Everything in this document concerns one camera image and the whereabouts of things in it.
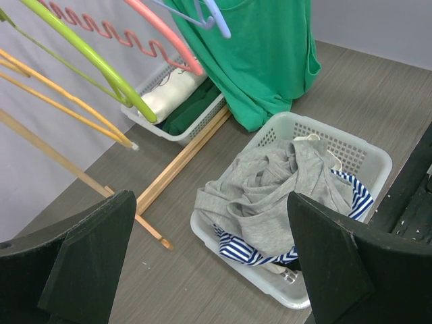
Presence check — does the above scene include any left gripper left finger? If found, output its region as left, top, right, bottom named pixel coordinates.
left=1, top=190, right=136, bottom=323

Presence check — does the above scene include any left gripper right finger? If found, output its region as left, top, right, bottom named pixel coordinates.
left=287, top=192, right=431, bottom=323

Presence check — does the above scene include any grey tank top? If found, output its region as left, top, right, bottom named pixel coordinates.
left=194, top=140, right=353, bottom=257

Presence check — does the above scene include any blue white striped tank top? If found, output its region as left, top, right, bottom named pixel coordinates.
left=213, top=170, right=374, bottom=266

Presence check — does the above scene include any lime green hanger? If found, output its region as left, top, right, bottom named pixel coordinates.
left=0, top=0, right=159, bottom=124

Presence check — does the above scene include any yellow plastic hanger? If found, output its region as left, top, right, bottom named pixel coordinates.
left=0, top=49, right=140, bottom=152

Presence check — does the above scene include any green tank top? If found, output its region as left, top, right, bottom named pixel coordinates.
left=166, top=0, right=321, bottom=132

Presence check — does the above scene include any pink hanger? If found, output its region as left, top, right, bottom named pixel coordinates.
left=35, top=0, right=205, bottom=77

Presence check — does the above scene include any blue plastic hanger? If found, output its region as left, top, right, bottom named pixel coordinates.
left=153, top=0, right=232, bottom=39

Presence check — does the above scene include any white plastic laundry basket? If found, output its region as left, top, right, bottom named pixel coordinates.
left=190, top=112, right=392, bottom=310

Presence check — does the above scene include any wooden clothes rack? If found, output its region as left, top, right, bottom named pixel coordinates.
left=1, top=106, right=231, bottom=250

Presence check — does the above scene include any white cloth in back basket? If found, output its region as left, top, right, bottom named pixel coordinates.
left=141, top=68, right=207, bottom=124

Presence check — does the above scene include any dark green folded cloth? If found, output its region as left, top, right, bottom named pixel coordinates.
left=159, top=78, right=221, bottom=136

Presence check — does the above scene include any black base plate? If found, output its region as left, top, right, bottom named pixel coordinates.
left=369, top=126, right=431, bottom=245

